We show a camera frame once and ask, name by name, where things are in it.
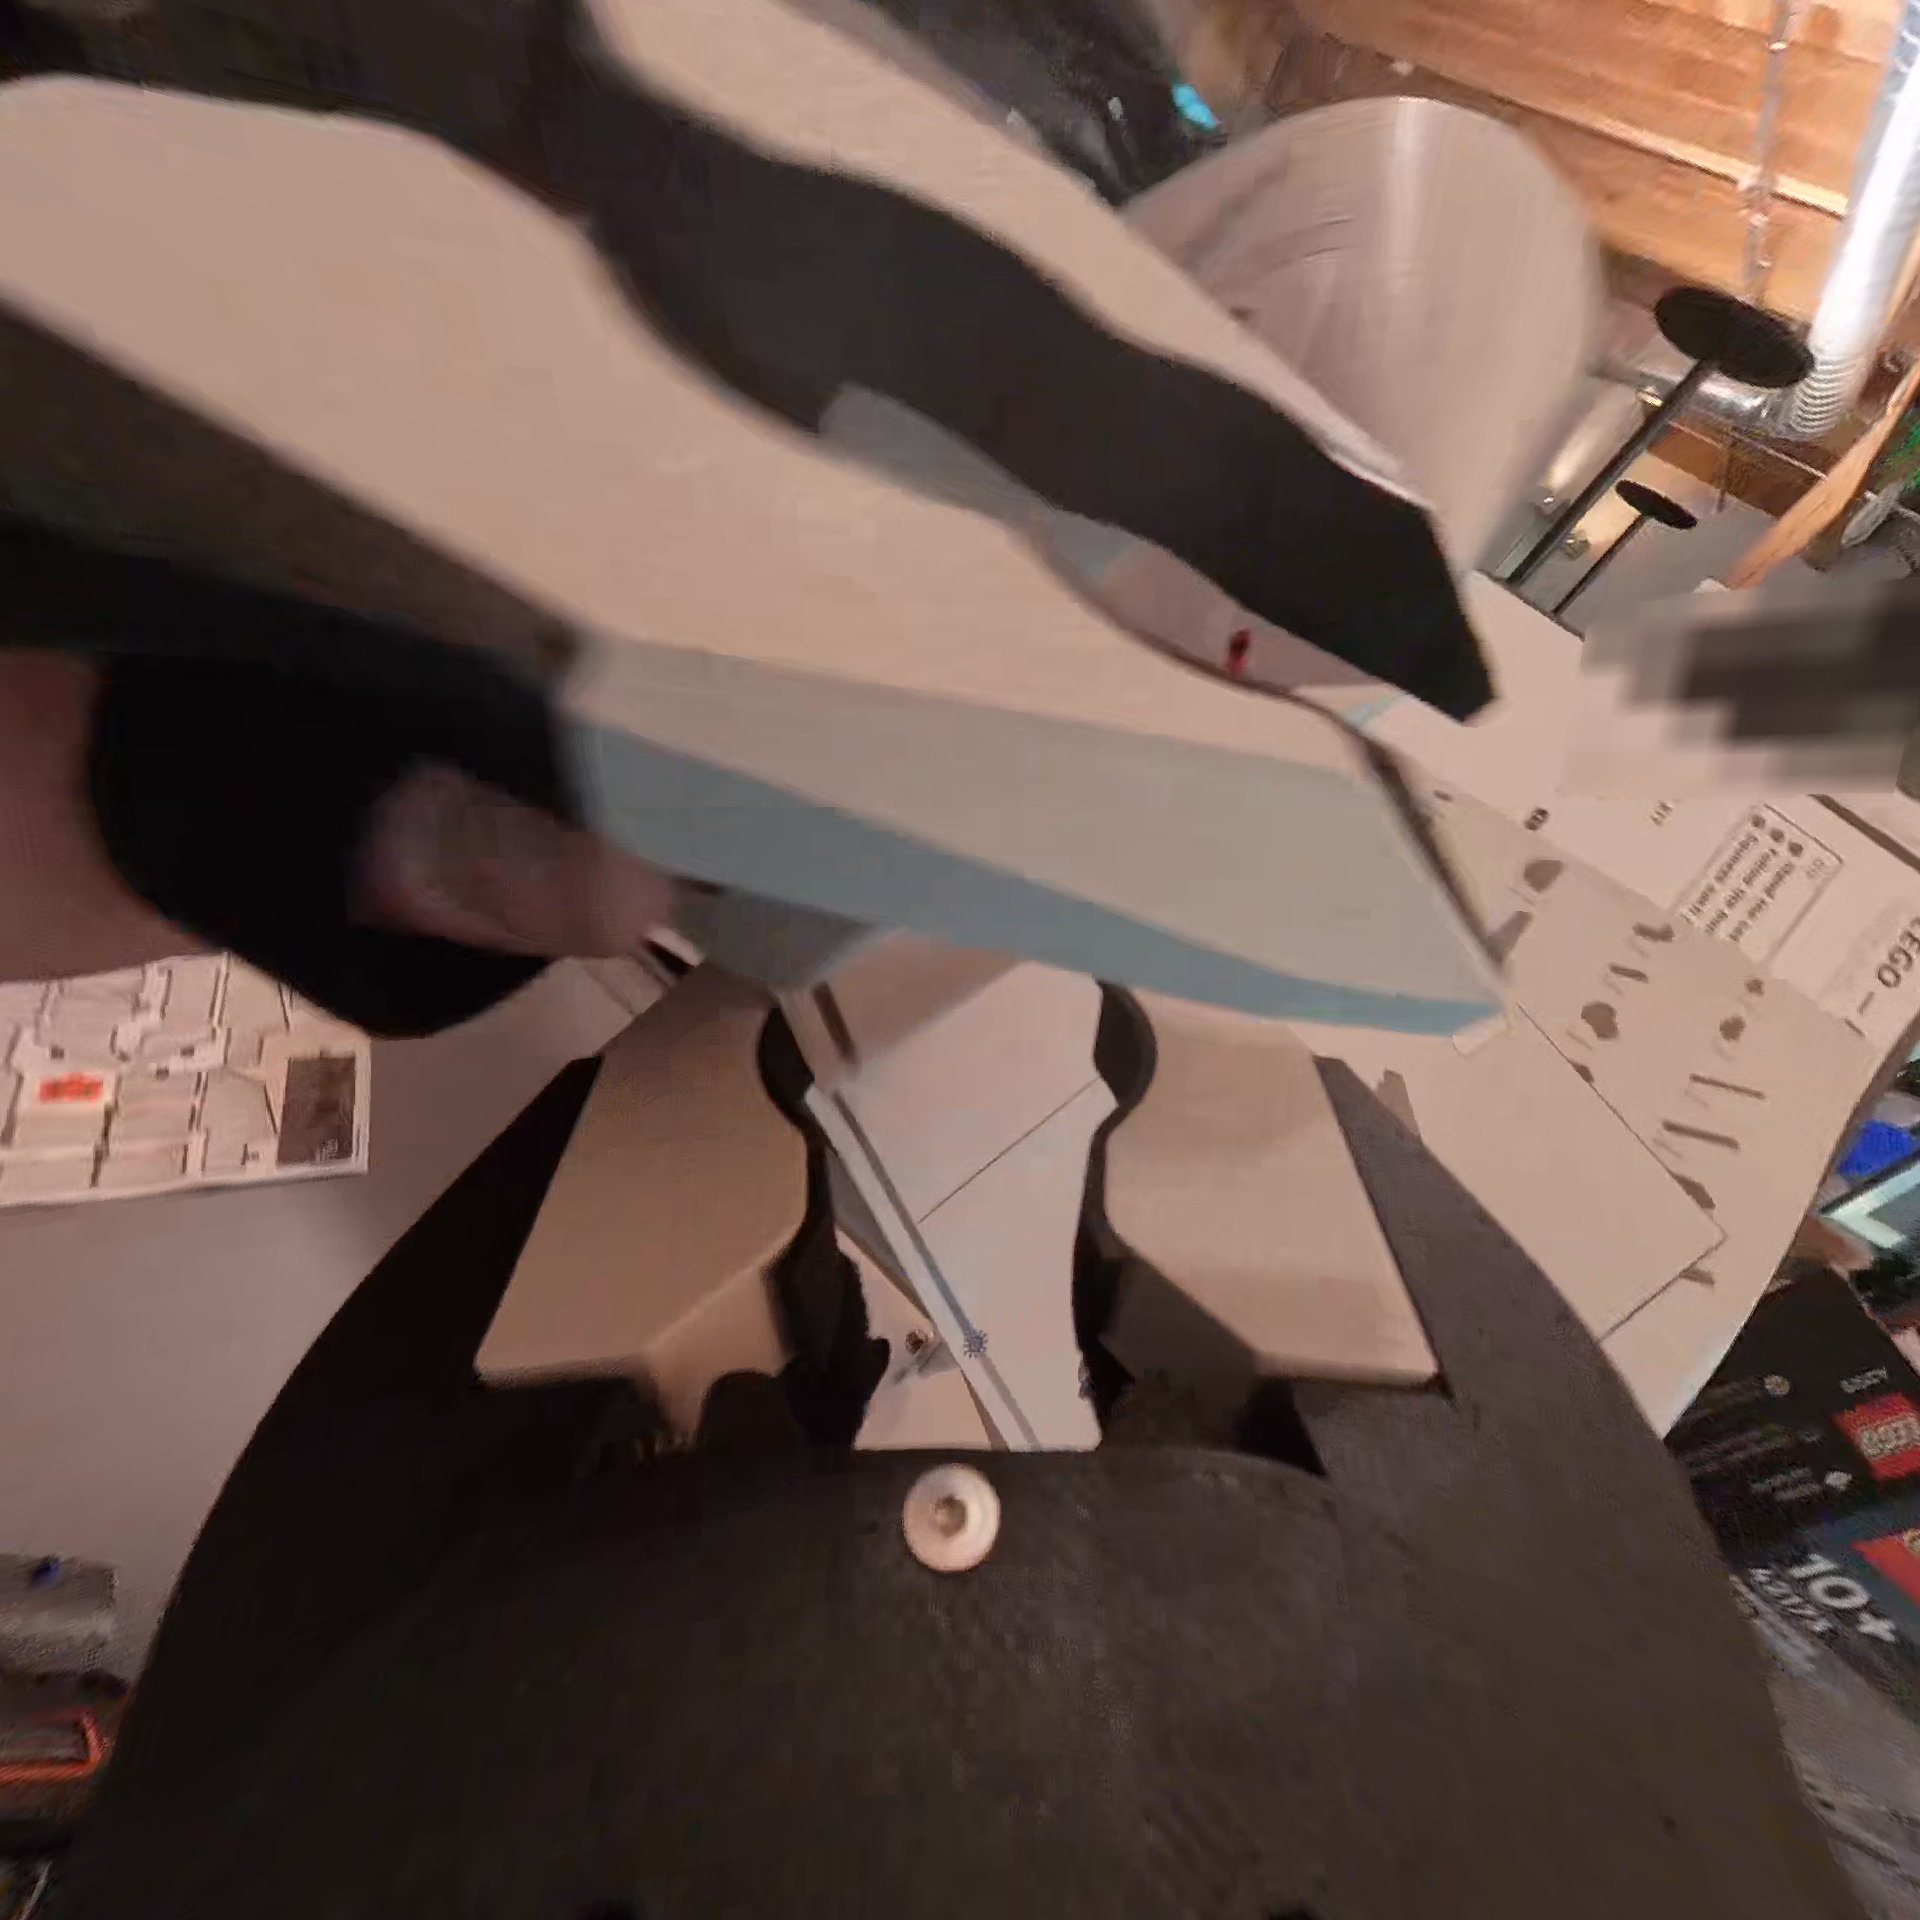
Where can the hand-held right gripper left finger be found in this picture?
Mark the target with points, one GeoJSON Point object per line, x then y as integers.
{"type": "Point", "coordinates": [644, 1201]}

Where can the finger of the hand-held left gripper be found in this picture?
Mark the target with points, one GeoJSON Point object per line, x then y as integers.
{"type": "Point", "coordinates": [451, 450]}
{"type": "Point", "coordinates": [931, 195]}

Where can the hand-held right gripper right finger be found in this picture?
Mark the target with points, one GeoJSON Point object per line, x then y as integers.
{"type": "Point", "coordinates": [1260, 1201]}

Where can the white lego instruction booklet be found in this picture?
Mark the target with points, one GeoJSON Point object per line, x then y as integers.
{"type": "Point", "coordinates": [1651, 1051]}

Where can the black lego set box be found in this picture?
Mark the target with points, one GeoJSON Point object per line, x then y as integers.
{"type": "Point", "coordinates": [1815, 1500]}

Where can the person's left hand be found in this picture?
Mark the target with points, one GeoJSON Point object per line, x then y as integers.
{"type": "Point", "coordinates": [494, 871]}

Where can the white sticker sheet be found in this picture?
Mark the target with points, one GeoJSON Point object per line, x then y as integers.
{"type": "Point", "coordinates": [151, 1080]}

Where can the silver ventilation duct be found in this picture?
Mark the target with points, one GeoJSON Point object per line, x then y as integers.
{"type": "Point", "coordinates": [1868, 181]}

